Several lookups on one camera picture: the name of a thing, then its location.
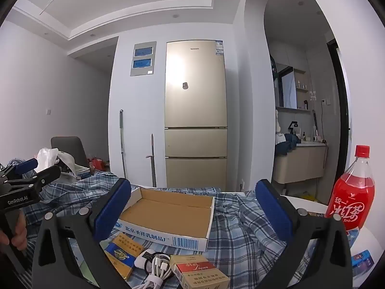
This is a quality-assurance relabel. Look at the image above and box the grey chair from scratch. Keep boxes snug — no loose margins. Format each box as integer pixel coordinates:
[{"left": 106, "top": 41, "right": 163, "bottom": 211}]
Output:
[{"left": 51, "top": 136, "right": 91, "bottom": 172}]

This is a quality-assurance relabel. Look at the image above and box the white charger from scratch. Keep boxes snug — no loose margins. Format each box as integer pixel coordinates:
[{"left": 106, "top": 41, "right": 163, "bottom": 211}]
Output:
[{"left": 134, "top": 249, "right": 155, "bottom": 268}]

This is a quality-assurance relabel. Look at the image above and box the blue plaid cloth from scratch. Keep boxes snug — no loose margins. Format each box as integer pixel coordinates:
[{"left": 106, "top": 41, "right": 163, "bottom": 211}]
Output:
[{"left": 6, "top": 158, "right": 331, "bottom": 289}]

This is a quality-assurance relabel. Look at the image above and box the bathroom mirror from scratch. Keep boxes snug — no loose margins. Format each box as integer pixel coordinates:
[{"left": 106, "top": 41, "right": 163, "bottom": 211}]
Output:
[{"left": 275, "top": 63, "right": 297, "bottom": 109}]

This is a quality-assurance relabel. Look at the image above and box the white cable bundle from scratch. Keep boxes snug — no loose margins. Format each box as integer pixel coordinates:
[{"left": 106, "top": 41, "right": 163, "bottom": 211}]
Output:
[{"left": 132, "top": 253, "right": 175, "bottom": 289}]

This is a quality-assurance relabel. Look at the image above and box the grey wall panel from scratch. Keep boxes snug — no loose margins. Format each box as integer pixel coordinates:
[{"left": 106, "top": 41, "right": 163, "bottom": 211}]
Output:
[{"left": 130, "top": 40, "right": 157, "bottom": 77}]

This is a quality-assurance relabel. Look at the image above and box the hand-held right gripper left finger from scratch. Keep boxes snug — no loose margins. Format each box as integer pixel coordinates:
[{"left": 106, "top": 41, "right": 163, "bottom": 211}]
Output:
[{"left": 32, "top": 178, "right": 133, "bottom": 289}]

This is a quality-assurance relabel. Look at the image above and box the yellow and blue cigarette pack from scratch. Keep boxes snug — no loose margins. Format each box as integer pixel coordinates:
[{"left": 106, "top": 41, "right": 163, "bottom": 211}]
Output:
[{"left": 104, "top": 233, "right": 145, "bottom": 280}]

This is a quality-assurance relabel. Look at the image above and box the shallow cardboard box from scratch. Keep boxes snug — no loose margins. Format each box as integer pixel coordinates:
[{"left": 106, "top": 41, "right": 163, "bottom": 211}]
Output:
[{"left": 114, "top": 187, "right": 215, "bottom": 253}]

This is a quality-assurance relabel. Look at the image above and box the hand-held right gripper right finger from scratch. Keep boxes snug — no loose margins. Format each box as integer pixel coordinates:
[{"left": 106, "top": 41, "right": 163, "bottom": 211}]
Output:
[{"left": 255, "top": 179, "right": 354, "bottom": 289}]

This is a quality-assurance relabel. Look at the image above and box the red and white cigarette pack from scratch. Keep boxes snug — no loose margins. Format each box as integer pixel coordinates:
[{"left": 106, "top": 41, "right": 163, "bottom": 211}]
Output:
[{"left": 170, "top": 254, "right": 231, "bottom": 289}]

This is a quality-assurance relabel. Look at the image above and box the beige vanity cabinet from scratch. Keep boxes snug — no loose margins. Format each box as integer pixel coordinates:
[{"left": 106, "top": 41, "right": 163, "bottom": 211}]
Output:
[{"left": 272, "top": 143, "right": 328, "bottom": 184}]

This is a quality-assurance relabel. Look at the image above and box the red bag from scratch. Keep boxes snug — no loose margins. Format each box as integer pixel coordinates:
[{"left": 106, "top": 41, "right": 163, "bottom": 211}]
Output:
[{"left": 90, "top": 157, "right": 106, "bottom": 171}]

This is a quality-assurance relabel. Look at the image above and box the blue towel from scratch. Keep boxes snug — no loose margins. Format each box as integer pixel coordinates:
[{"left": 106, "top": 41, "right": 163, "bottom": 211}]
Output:
[{"left": 275, "top": 134, "right": 300, "bottom": 155}]

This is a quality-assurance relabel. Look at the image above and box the person's left hand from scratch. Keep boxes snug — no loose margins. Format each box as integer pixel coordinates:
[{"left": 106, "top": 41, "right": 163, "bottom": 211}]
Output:
[{"left": 0, "top": 212, "right": 28, "bottom": 246}]

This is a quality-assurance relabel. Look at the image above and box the red tea bottle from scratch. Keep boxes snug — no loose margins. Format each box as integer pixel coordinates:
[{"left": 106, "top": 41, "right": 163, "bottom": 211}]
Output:
[{"left": 325, "top": 145, "right": 376, "bottom": 232}]

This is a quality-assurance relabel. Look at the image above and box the dark framed glass door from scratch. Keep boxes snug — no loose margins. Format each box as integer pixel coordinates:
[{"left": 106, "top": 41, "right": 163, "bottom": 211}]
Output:
[{"left": 327, "top": 40, "right": 352, "bottom": 145}]

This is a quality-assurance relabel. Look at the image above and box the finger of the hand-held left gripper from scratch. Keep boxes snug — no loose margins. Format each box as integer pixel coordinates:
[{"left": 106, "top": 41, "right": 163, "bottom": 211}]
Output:
[
  {"left": 6, "top": 158, "right": 39, "bottom": 179},
  {"left": 28, "top": 165, "right": 61, "bottom": 191}
]

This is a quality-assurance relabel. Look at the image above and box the bathroom wall shelf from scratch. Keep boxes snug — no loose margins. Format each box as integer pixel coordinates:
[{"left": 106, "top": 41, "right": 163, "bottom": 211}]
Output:
[{"left": 295, "top": 69, "right": 311, "bottom": 111}]

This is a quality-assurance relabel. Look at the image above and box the white plastic bag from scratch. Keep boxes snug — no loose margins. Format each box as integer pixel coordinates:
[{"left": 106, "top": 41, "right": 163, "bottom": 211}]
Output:
[{"left": 35, "top": 147, "right": 82, "bottom": 178}]

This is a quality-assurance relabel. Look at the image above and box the gold refrigerator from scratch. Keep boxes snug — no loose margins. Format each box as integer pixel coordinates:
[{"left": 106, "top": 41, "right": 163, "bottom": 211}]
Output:
[{"left": 164, "top": 40, "right": 228, "bottom": 191}]

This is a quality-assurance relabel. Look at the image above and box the blue printed packet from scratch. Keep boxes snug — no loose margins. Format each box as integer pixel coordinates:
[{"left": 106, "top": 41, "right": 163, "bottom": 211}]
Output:
[{"left": 350, "top": 249, "right": 375, "bottom": 277}]

